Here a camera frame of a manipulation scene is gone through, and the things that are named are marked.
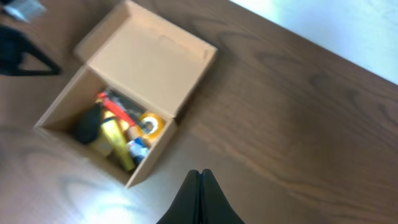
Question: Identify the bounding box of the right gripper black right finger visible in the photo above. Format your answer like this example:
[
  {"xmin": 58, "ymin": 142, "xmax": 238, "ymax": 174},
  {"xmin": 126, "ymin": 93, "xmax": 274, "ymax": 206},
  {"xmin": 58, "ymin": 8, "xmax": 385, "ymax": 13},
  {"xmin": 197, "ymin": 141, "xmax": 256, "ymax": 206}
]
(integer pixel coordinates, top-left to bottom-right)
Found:
[{"xmin": 200, "ymin": 169, "xmax": 244, "ymax": 224}]

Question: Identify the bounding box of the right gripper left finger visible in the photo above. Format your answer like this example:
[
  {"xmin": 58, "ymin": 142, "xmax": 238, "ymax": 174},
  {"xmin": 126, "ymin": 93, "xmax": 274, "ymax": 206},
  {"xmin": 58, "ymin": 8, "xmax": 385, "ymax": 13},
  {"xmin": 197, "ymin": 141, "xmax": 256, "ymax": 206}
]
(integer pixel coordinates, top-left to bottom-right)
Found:
[{"xmin": 157, "ymin": 170, "xmax": 200, "ymax": 224}]

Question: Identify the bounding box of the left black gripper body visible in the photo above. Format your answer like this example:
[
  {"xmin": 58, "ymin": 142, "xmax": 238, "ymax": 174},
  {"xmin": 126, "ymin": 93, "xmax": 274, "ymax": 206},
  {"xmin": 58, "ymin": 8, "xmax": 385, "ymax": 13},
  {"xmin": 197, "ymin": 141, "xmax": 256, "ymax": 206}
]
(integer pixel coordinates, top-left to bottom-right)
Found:
[{"xmin": 1, "ymin": 25, "xmax": 34, "ymax": 77}]

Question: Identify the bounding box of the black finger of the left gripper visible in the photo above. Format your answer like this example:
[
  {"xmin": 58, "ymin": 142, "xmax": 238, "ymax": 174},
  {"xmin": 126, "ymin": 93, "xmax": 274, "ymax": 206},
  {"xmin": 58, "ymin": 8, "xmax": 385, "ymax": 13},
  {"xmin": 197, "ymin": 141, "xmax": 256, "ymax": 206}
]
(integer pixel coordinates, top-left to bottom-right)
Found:
[{"xmin": 18, "ymin": 43, "xmax": 62, "ymax": 77}]

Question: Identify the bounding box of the black correction tape dispenser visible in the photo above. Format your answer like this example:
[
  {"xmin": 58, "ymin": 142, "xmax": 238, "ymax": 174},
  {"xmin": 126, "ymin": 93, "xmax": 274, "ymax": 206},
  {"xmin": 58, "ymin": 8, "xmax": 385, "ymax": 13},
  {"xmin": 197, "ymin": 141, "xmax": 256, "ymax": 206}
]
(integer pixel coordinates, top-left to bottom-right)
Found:
[{"xmin": 71, "ymin": 103, "xmax": 102, "ymax": 144}]

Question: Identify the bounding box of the cardboard box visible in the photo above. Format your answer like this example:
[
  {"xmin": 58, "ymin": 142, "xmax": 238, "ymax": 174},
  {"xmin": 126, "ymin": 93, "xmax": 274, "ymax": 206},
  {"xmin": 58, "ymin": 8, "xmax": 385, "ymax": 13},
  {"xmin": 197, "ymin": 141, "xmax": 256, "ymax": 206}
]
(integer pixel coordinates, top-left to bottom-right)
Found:
[{"xmin": 35, "ymin": 1, "xmax": 217, "ymax": 187}]

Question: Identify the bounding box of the blue white staples box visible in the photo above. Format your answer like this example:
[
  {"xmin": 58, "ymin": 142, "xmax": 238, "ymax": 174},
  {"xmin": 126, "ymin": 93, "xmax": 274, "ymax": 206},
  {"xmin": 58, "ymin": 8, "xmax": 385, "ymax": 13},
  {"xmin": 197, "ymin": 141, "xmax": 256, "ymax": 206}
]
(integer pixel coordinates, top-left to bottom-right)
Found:
[{"xmin": 127, "ymin": 138, "xmax": 149, "ymax": 166}]

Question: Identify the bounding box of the yellow highlighter marker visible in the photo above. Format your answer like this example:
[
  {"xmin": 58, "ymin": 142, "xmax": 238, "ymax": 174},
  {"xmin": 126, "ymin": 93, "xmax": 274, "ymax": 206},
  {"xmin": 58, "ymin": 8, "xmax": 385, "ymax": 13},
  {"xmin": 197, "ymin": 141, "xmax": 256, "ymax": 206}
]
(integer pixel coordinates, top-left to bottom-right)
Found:
[{"xmin": 101, "ymin": 116, "xmax": 136, "ymax": 172}]

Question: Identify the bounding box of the yellow tape roll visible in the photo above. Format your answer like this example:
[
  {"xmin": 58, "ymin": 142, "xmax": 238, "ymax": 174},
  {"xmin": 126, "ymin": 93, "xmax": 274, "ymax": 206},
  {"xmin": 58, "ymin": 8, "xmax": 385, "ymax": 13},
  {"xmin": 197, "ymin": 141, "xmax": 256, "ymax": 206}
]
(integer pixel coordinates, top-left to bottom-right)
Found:
[{"xmin": 137, "ymin": 112, "xmax": 165, "ymax": 141}]

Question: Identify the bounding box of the yellow sticky note pad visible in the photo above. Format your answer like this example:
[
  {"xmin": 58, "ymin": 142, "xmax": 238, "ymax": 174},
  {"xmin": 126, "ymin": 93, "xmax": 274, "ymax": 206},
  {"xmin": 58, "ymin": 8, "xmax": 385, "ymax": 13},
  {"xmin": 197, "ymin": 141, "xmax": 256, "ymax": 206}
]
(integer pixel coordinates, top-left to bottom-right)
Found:
[{"xmin": 89, "ymin": 110, "xmax": 129, "ymax": 157}]

